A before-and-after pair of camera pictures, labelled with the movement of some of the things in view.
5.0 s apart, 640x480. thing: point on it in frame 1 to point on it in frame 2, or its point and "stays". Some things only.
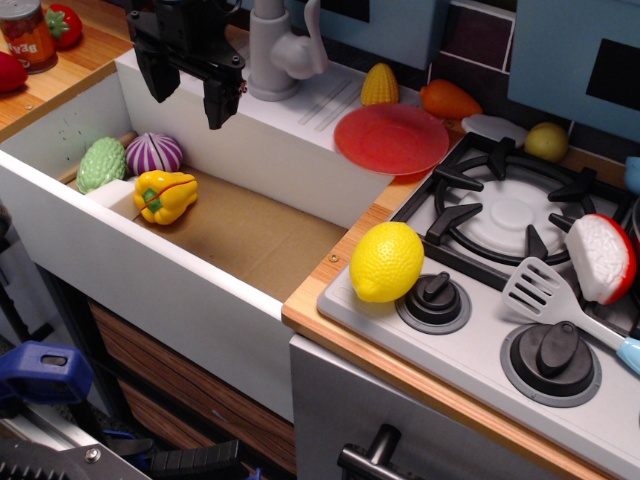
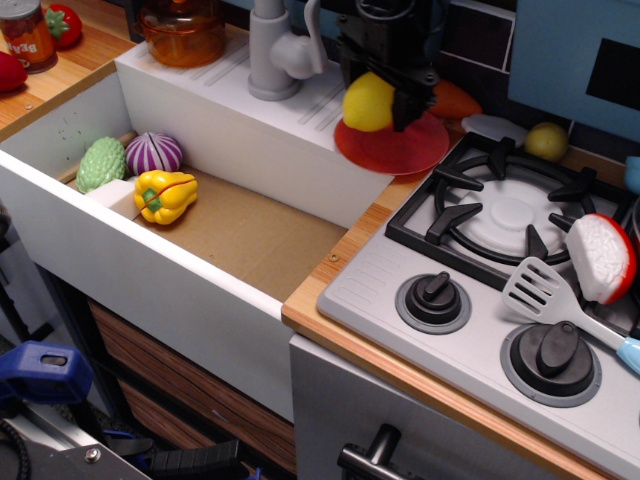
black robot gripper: x=193 y=33 to x=401 y=39
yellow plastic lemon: x=385 y=260 to x=368 y=103
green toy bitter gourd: x=103 y=160 stays
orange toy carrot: x=447 y=100 stays
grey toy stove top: x=484 y=212 stays
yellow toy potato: x=546 y=142 stays
